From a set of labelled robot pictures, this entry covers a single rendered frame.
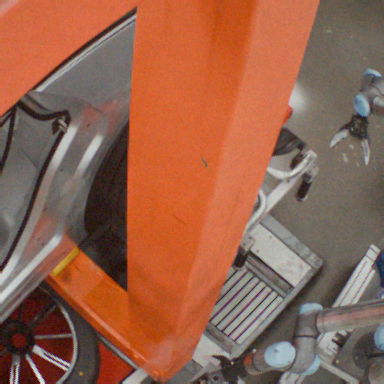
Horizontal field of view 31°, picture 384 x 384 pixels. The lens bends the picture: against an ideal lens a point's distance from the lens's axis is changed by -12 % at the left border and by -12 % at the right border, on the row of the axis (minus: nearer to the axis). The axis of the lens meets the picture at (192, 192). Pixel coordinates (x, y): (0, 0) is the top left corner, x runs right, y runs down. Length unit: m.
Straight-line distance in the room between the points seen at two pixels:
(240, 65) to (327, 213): 2.72
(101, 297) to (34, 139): 0.58
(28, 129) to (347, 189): 1.80
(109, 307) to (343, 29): 2.40
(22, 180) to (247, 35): 1.63
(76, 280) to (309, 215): 1.33
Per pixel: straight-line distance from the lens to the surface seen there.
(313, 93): 3.78
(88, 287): 2.49
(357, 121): 2.49
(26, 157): 2.31
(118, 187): 2.32
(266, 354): 1.92
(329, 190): 3.51
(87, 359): 2.60
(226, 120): 0.86
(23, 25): 0.45
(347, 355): 2.38
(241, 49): 0.74
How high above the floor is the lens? 3.04
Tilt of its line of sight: 64 degrees down
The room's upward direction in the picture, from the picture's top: 11 degrees clockwise
